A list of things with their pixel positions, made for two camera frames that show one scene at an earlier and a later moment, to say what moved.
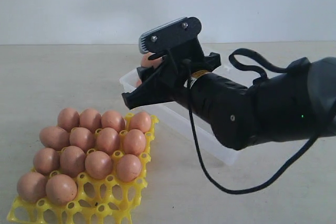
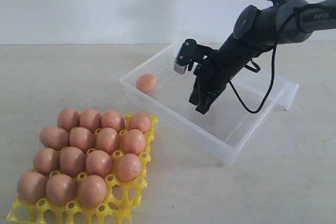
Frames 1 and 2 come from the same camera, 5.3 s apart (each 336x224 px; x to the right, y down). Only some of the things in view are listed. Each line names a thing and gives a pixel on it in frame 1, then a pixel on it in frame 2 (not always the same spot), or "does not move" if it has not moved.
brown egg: x=68 y=118 does not move
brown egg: x=110 y=119 does not move
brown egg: x=145 y=62 → x=92 y=191
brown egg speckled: x=140 y=120 does not move
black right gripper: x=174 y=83 → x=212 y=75
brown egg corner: x=61 y=189 does not move
